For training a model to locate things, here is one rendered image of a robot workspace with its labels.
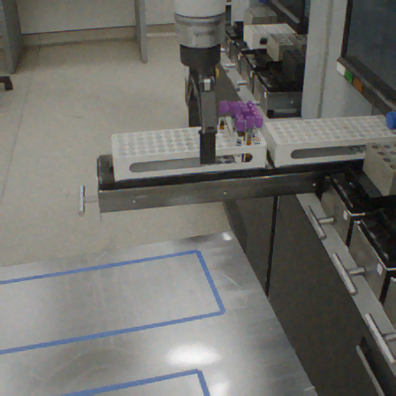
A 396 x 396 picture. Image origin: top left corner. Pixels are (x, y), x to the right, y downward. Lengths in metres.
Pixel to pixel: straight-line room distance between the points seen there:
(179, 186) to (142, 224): 1.27
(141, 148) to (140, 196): 0.09
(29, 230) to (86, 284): 1.57
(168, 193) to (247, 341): 0.42
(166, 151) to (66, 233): 1.32
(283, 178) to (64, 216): 1.47
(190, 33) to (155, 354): 0.54
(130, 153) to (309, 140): 0.36
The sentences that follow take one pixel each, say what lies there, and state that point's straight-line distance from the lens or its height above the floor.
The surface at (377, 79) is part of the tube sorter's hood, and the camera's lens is 1.06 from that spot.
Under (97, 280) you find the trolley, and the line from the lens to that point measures 0.84.
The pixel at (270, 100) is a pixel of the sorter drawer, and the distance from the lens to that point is 1.48.
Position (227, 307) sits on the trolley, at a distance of 0.79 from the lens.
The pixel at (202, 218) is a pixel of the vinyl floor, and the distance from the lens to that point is 2.35.
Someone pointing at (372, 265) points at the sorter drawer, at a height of 0.78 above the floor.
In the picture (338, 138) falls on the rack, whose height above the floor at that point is 0.86.
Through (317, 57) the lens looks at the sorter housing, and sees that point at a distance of 1.37.
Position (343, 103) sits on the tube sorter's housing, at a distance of 1.25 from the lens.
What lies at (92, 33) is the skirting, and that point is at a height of 0.06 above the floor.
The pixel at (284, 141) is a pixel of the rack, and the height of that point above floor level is 0.86.
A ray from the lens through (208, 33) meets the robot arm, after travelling 0.98.
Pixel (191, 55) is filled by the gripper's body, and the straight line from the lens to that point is 1.00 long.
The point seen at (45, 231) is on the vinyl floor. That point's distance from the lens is 2.37.
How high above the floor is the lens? 1.38
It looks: 34 degrees down
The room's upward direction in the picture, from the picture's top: 1 degrees counter-clockwise
